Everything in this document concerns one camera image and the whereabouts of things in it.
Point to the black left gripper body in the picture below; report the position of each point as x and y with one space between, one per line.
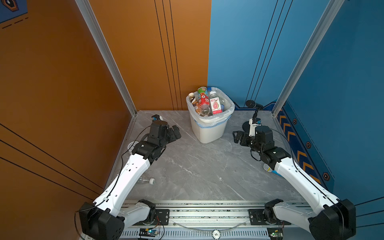
169 137

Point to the aluminium frame post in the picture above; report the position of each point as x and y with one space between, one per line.
318 34
101 42

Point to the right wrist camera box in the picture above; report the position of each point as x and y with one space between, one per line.
254 126

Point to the black microphone desk stand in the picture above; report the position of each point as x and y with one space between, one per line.
256 107

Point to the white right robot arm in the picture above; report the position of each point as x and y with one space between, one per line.
329 218

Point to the white ribbed trash bin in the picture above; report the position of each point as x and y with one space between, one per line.
207 135

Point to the brown coffee drink bottle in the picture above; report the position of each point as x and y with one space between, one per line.
195 103

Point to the aluminium frame post right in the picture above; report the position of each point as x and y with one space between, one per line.
318 34

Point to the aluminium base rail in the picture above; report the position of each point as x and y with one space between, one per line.
223 220

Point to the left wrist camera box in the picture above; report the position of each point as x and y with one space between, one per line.
157 118

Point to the pink white label bottle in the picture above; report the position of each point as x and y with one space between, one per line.
215 102

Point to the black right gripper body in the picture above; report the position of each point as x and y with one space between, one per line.
256 146

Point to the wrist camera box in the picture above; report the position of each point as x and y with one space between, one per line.
157 118
254 126

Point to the aluminium frame post left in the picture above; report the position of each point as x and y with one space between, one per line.
101 42

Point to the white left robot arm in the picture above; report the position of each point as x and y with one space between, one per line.
103 219

